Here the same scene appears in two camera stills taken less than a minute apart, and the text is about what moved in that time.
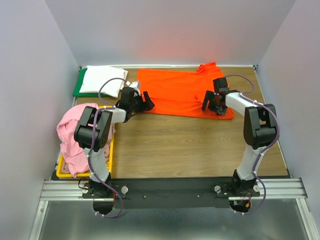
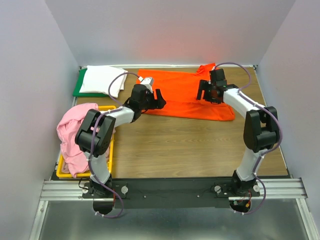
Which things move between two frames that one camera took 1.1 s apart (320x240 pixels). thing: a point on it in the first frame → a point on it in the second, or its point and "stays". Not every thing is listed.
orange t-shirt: (178, 92) stays
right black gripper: (209, 96) → (204, 85)
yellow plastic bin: (60, 174) stays
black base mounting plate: (172, 193) stays
